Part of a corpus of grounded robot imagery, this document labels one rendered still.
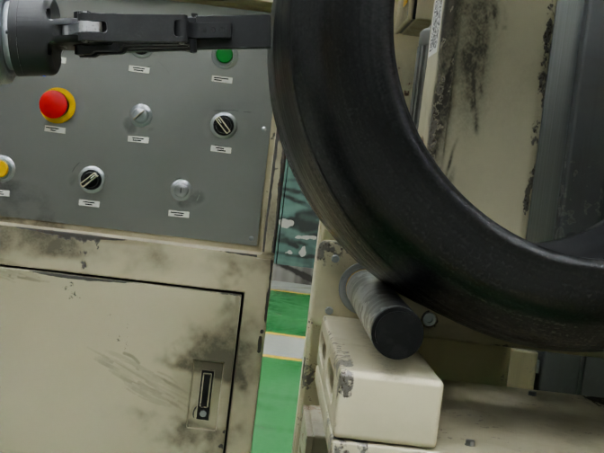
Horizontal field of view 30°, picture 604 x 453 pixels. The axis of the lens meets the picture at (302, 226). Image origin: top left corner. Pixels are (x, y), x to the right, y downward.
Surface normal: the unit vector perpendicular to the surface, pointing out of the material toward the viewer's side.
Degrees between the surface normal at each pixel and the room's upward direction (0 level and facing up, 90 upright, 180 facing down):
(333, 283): 90
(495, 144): 90
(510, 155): 90
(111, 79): 90
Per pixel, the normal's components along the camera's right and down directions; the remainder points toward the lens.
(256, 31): 0.02, 0.06
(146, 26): 0.25, 0.05
